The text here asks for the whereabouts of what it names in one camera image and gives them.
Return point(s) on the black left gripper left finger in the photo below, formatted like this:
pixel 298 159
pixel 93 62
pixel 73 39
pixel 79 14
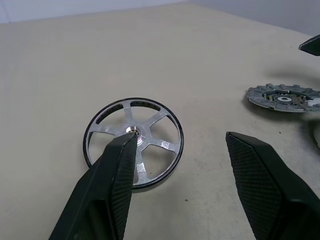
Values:
pixel 105 190

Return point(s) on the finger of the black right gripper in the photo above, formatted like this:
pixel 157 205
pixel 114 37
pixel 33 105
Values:
pixel 312 46

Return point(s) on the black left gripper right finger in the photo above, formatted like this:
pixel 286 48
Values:
pixel 270 190

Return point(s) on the silver round rotor cap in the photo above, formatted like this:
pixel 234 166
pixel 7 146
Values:
pixel 260 96
pixel 146 136

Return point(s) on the copper wound motor stator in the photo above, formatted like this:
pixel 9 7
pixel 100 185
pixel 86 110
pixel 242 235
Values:
pixel 317 135

